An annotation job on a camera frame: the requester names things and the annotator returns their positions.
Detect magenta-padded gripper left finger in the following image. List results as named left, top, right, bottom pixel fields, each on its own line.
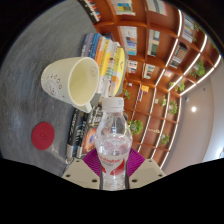
left=61, top=148, right=103, bottom=191

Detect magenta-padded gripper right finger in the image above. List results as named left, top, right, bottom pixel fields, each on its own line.
left=126, top=148, right=167, bottom=191

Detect clear plastic bottle red label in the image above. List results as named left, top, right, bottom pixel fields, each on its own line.
left=94, top=97, right=134, bottom=192

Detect dark books with orange cover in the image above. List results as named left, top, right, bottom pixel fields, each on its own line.
left=64, top=103, right=104, bottom=164

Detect flat round red coaster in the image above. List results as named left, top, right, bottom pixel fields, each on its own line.
left=31, top=121, right=56, bottom=151

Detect round ceiling lights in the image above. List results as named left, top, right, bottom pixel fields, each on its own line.
left=189, top=105, right=224, bottom=159

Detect cream white cup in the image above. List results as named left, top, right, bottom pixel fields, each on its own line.
left=40, top=56, right=101, bottom=114

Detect stack of colourful books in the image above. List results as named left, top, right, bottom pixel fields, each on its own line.
left=79, top=32, right=127, bottom=98

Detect wooden wall shelf unit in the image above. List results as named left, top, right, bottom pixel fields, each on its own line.
left=78, top=0, right=223, bottom=169

